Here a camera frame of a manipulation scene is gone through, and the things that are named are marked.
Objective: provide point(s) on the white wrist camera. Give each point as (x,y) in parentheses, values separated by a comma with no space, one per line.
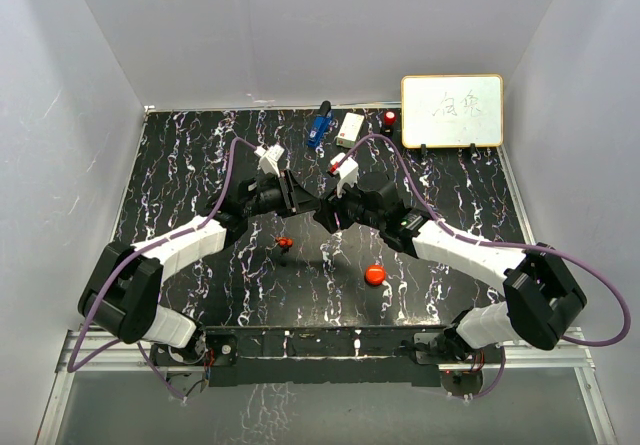
(345,170)
(268,159)

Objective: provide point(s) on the blue stapler tool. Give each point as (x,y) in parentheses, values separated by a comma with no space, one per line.
(320,125)

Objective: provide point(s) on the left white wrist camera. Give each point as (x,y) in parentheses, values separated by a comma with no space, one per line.
(268,159)

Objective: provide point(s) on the white rectangular box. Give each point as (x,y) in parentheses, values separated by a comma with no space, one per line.
(349,131)

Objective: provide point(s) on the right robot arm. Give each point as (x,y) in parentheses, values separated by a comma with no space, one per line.
(541,298)

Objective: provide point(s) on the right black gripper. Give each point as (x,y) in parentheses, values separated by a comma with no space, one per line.
(331,212)

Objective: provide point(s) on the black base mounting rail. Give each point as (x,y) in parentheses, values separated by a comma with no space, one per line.
(235,356)

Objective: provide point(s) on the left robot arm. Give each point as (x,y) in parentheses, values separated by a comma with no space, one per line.
(122,294)

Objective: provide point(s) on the white dry-erase board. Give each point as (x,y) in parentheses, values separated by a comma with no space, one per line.
(452,111)

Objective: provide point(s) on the aluminium frame rail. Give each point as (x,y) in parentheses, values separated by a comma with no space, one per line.
(105,393)

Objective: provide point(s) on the red round case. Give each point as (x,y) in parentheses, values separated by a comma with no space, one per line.
(375,275)

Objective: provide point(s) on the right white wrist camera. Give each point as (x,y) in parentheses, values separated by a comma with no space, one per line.
(345,170)

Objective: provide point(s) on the red earbud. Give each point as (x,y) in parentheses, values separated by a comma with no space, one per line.
(284,242)

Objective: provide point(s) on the red cap black bottle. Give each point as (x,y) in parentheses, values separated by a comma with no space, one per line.
(388,124)

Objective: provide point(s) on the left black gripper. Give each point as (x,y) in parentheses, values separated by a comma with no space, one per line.
(293,197)

